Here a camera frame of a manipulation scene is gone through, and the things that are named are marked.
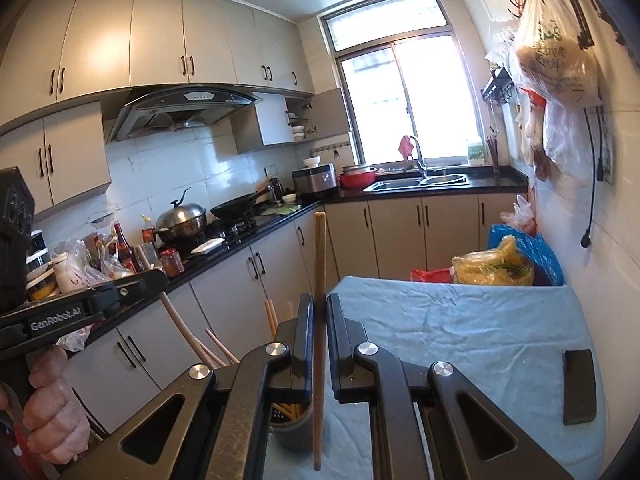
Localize wooden chopstick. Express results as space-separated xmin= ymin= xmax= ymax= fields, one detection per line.
xmin=272 ymin=403 xmax=304 ymax=422
xmin=205 ymin=328 xmax=240 ymax=364
xmin=160 ymin=292 xmax=217 ymax=368
xmin=312 ymin=212 xmax=326 ymax=471

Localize wooden chopstick lone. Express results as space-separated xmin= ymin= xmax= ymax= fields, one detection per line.
xmin=265 ymin=300 xmax=279 ymax=338

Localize kitchen faucet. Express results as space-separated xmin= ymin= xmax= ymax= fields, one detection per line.
xmin=398 ymin=136 xmax=427 ymax=178

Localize left hand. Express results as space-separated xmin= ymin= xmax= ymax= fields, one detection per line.
xmin=22 ymin=344 xmax=90 ymax=465

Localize dark grey utensil holder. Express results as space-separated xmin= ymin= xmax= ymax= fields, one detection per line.
xmin=270 ymin=403 xmax=312 ymax=454

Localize dark sauce bottle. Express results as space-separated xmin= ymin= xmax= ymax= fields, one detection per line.
xmin=113 ymin=221 xmax=139 ymax=273

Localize blue towel table cloth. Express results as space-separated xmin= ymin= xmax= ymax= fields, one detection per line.
xmin=261 ymin=275 xmax=609 ymax=480

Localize red lid jar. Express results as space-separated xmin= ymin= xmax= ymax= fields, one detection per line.
xmin=160 ymin=248 xmax=184 ymax=278

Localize red plastic bag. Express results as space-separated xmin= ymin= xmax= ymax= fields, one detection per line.
xmin=409 ymin=268 xmax=454 ymax=284

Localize black smartphone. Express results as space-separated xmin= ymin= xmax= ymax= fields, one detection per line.
xmin=563 ymin=349 xmax=597 ymax=426

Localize steel pot with lid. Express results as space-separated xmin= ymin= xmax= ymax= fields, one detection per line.
xmin=155 ymin=188 xmax=207 ymax=244

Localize yellow plastic bag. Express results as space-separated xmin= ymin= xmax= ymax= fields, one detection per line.
xmin=451 ymin=235 xmax=535 ymax=286

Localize blue plastic bag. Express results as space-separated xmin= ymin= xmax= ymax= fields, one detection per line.
xmin=487 ymin=224 xmax=564 ymax=286

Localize black wok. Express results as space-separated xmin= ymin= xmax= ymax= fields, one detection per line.
xmin=210 ymin=178 xmax=269 ymax=221

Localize range hood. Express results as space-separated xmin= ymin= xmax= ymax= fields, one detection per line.
xmin=105 ymin=84 xmax=258 ymax=143

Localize red basin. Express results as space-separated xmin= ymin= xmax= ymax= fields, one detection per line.
xmin=338 ymin=170 xmax=376 ymax=190

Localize window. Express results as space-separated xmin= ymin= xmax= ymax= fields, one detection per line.
xmin=322 ymin=0 xmax=483 ymax=166

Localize hanging white plastic bag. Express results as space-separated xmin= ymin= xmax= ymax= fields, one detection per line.
xmin=509 ymin=0 xmax=601 ymax=181

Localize black power cable plug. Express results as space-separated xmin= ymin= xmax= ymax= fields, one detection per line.
xmin=580 ymin=110 xmax=600 ymax=249

